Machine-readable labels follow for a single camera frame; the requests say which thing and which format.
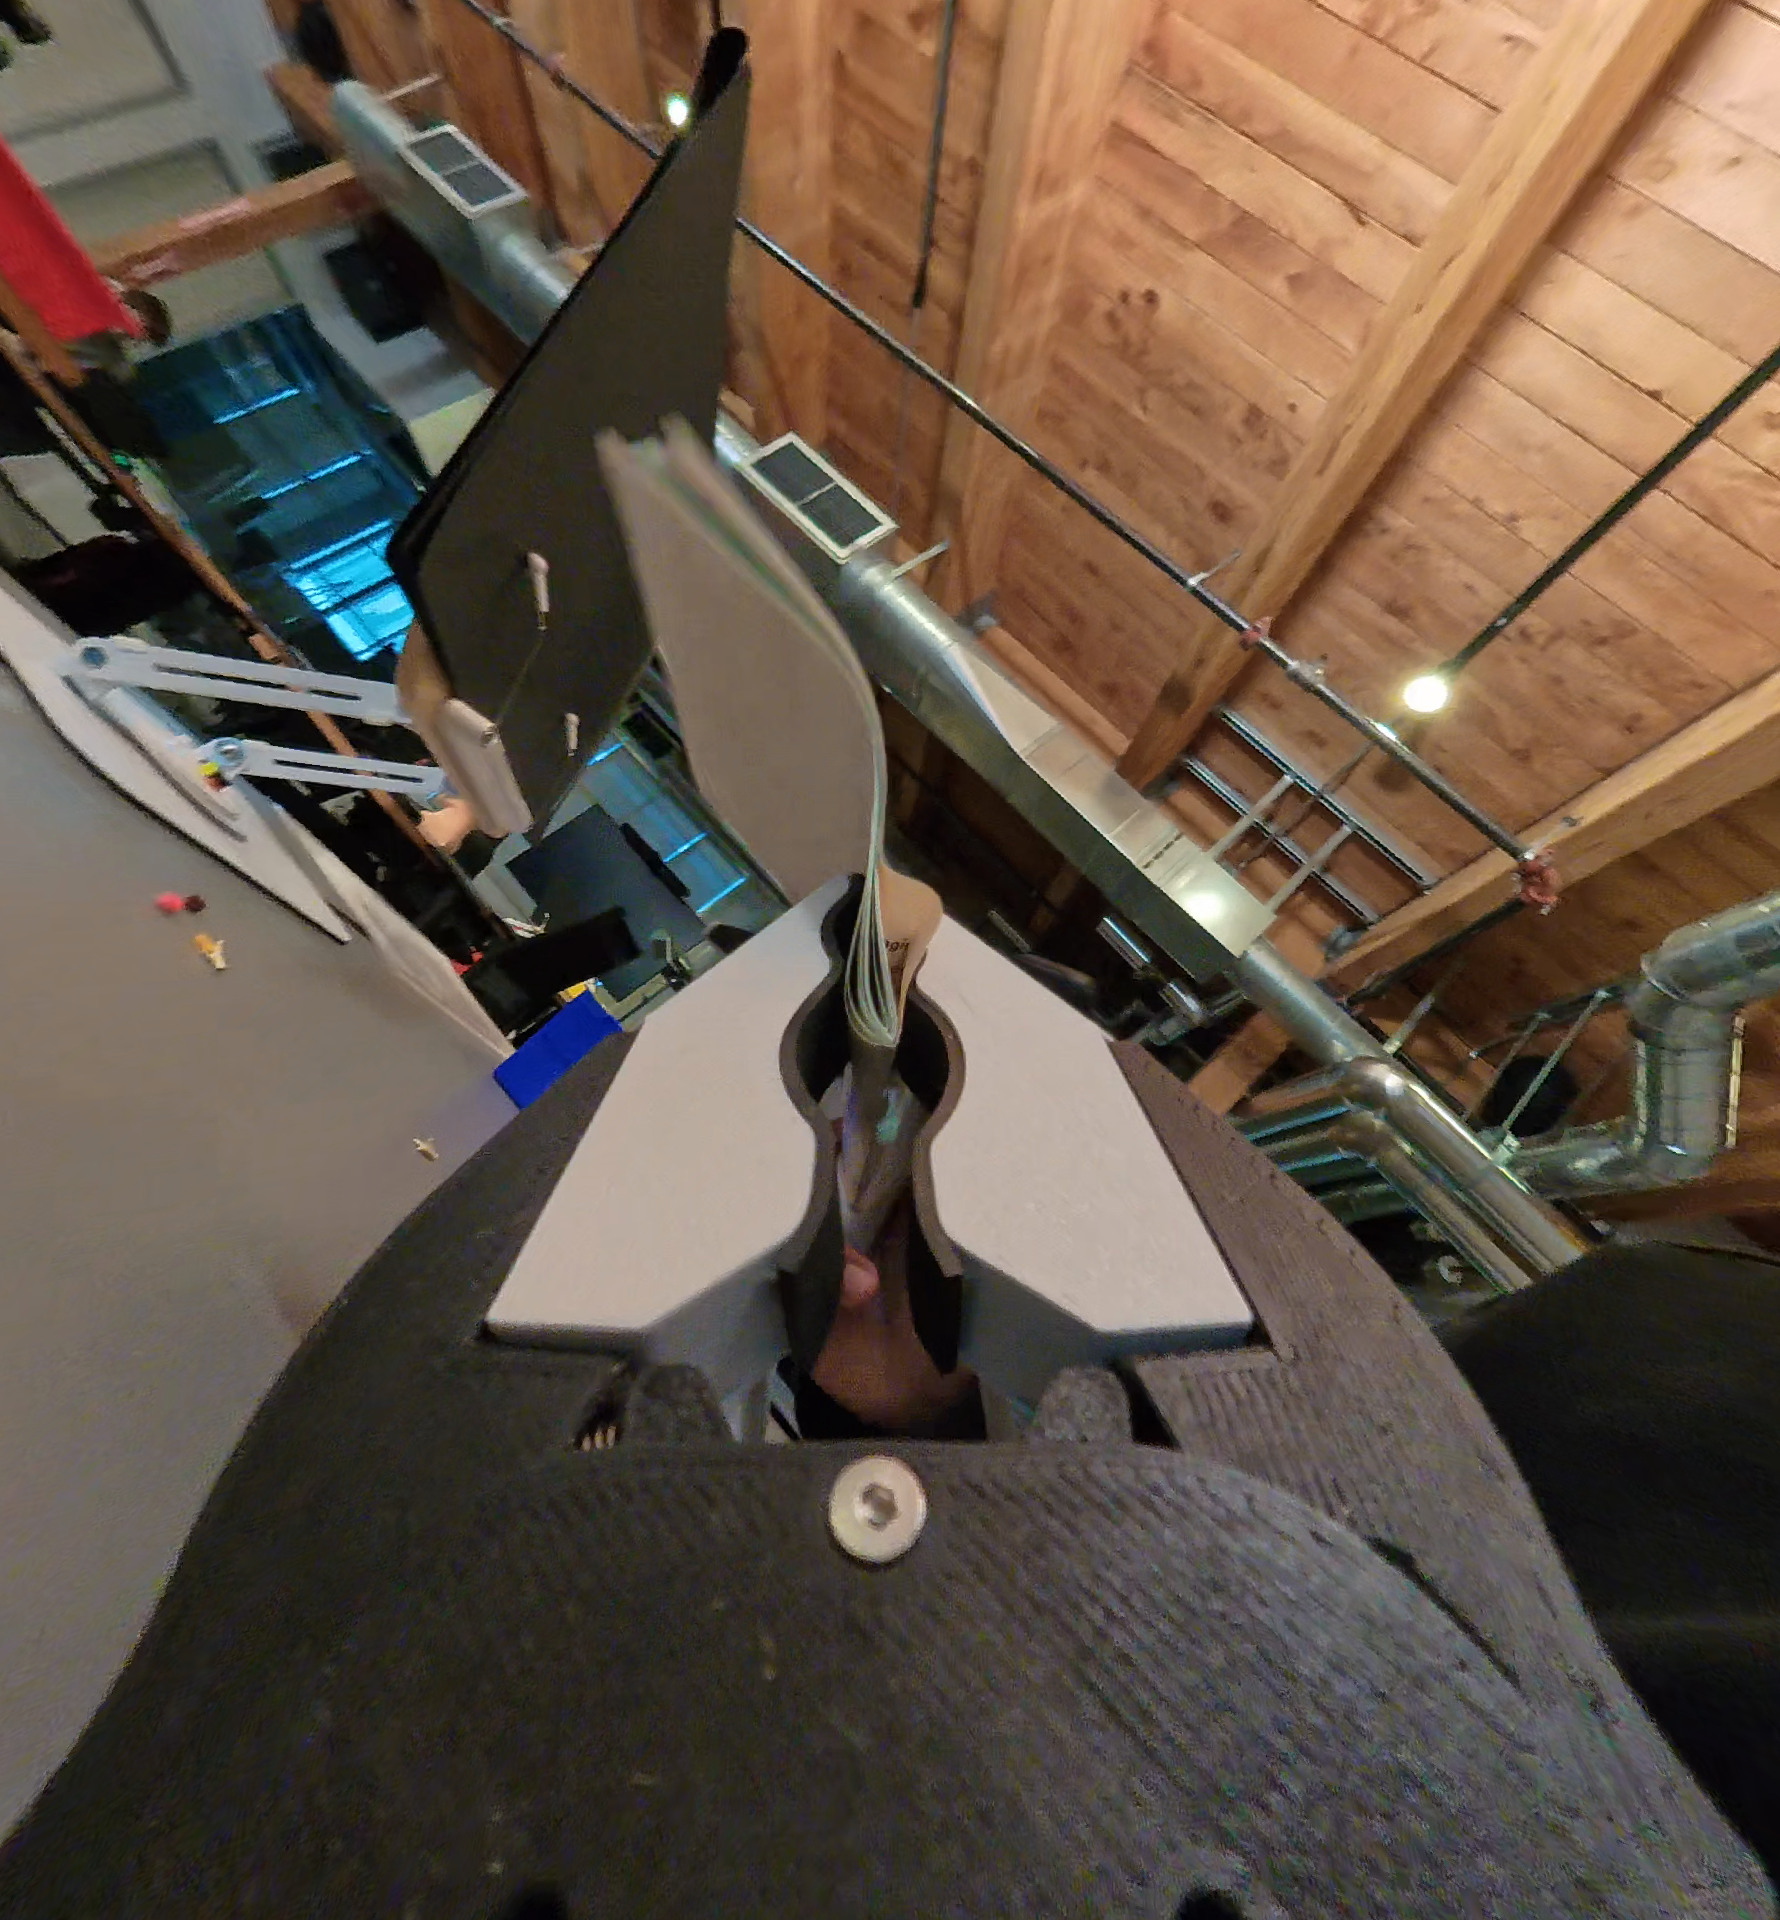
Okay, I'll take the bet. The black panel board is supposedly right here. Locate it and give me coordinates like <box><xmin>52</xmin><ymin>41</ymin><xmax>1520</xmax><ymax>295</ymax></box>
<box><xmin>387</xmin><ymin>32</ymin><xmax>755</xmax><ymax>838</ymax></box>

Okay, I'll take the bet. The white book stand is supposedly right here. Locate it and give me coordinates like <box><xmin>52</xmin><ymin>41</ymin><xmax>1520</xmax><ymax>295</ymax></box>
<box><xmin>0</xmin><ymin>540</ymin><xmax>585</xmax><ymax>947</ymax></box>

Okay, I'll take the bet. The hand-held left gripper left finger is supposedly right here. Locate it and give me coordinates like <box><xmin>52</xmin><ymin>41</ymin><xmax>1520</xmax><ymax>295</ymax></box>
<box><xmin>486</xmin><ymin>879</ymin><xmax>852</xmax><ymax>1339</ymax></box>

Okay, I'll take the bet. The red sheet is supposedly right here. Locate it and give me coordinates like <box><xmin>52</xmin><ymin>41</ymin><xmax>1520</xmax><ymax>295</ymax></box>
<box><xmin>0</xmin><ymin>46</ymin><xmax>145</xmax><ymax>346</ymax></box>

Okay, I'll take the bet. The person's right hand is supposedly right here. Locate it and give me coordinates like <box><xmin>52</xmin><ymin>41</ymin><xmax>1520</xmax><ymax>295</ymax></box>
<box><xmin>809</xmin><ymin>1213</ymin><xmax>985</xmax><ymax>1434</ymax></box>

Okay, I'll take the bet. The black monitor screen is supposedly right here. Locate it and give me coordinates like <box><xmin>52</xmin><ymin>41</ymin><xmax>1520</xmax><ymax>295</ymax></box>
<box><xmin>506</xmin><ymin>802</ymin><xmax>706</xmax><ymax>951</ymax></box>

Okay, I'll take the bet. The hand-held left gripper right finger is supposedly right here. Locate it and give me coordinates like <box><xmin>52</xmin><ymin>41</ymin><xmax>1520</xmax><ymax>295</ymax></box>
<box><xmin>904</xmin><ymin>915</ymin><xmax>1260</xmax><ymax>1402</ymax></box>

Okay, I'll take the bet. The blue plastic bin white label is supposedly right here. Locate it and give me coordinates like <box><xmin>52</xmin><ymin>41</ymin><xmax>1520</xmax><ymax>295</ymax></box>
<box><xmin>494</xmin><ymin>993</ymin><xmax>626</xmax><ymax>1110</ymax></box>

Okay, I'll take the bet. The toy brick instruction booklet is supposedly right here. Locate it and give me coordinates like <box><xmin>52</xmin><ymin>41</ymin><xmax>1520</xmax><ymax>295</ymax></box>
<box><xmin>596</xmin><ymin>421</ymin><xmax>955</xmax><ymax>1253</ymax></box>

